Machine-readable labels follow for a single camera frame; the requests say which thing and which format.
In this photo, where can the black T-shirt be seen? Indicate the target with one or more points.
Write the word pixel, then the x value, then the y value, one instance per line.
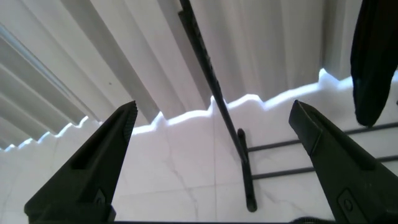
pixel 373 62

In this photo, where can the white curtain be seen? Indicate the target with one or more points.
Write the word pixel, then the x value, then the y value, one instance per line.
pixel 124 46

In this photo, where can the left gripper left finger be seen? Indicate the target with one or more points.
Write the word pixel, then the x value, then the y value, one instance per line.
pixel 81 180

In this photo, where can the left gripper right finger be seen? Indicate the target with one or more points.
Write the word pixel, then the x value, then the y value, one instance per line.
pixel 357 180

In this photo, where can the black clothes rack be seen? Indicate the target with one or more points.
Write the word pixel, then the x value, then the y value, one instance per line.
pixel 207 62

